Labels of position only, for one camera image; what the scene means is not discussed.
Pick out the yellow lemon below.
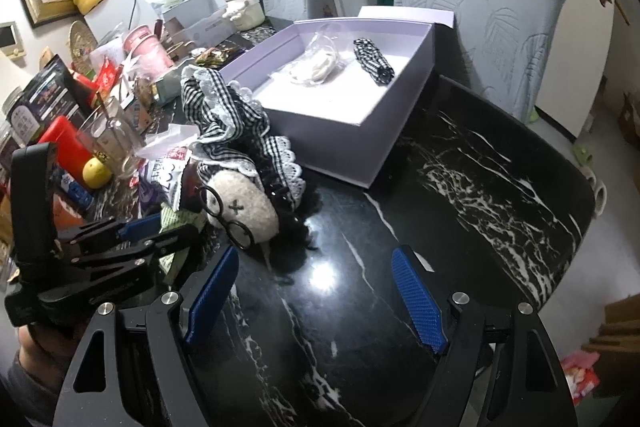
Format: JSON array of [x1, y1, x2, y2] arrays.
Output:
[[82, 157, 113, 188]]

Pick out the pink cup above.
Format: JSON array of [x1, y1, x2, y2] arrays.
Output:
[[122, 25, 173, 80]]

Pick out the gold wrapped candy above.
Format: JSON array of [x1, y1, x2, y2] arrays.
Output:
[[195, 47, 246, 65]]

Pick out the white cabinet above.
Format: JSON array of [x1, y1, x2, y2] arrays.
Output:
[[500, 0, 616, 138]]

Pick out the clear plastic bag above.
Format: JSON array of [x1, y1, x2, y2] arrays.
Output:
[[287, 29, 346, 86]]

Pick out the white purple snack packet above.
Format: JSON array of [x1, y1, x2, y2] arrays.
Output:
[[137, 147, 193, 210]]

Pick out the blue printed packet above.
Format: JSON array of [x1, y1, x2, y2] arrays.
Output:
[[57, 172, 96, 212]]

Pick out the large leaf-covered chair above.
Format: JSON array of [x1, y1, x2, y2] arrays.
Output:
[[388, 0, 568, 122]]

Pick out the black printed box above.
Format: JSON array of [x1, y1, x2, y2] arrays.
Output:
[[10, 54, 83, 142]]

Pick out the woven straw plate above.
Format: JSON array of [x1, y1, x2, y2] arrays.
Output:
[[67, 21, 98, 62]]

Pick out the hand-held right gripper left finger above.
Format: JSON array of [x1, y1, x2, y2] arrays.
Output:
[[52, 246, 241, 427]]

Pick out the white cardboard box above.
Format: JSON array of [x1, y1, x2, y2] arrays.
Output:
[[160, 0, 236, 45]]

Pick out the grey foil block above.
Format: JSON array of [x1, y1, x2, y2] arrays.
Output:
[[152, 74, 183, 105]]

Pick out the crumpled clear wrapper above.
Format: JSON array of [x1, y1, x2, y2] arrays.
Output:
[[135, 122, 201, 160]]

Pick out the gingham lace doll dress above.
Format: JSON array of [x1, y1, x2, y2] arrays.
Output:
[[180, 64, 307, 198]]

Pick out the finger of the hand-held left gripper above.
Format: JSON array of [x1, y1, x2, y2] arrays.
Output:
[[70, 224, 201, 278], [57, 214, 162, 253]]

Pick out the green checked cloth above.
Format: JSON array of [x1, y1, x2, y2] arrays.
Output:
[[157, 202, 211, 288]]

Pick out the plush doll with glasses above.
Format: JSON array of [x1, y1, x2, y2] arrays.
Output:
[[192, 167, 321, 258]]

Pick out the red plastic bottle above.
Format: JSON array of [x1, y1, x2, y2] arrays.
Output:
[[35, 116, 96, 192]]

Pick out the person's left hand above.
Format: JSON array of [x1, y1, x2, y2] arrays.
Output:
[[17, 322, 88, 375]]

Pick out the black white checked roll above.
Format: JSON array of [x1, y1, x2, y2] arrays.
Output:
[[352, 38, 396, 85]]

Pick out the white astronaut figurine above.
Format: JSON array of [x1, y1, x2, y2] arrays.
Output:
[[222, 0, 266, 30]]

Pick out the clear glass cup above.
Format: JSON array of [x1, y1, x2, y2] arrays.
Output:
[[77, 99, 143, 178]]

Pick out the lavender box lid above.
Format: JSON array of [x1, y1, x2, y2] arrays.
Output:
[[358, 6, 457, 30]]

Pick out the lavender cardboard box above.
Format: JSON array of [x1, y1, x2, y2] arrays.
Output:
[[218, 18, 437, 190]]

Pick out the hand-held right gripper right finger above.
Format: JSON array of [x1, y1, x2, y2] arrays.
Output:
[[391, 246, 581, 427]]

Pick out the red paper packet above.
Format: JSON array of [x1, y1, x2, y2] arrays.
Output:
[[95, 59, 123, 100]]

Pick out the white wall intercom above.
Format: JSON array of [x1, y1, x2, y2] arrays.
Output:
[[0, 22, 23, 52]]

